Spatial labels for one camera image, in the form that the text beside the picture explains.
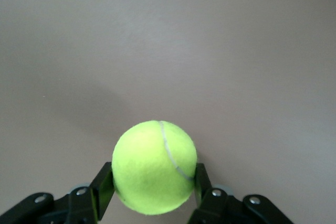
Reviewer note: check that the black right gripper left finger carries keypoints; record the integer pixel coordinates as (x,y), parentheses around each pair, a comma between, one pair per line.
(84,203)

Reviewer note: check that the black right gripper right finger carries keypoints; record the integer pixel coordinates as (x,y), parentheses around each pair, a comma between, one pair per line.
(215,205)

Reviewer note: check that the yellow tennis ball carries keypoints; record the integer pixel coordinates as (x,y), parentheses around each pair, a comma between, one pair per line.
(155,166)

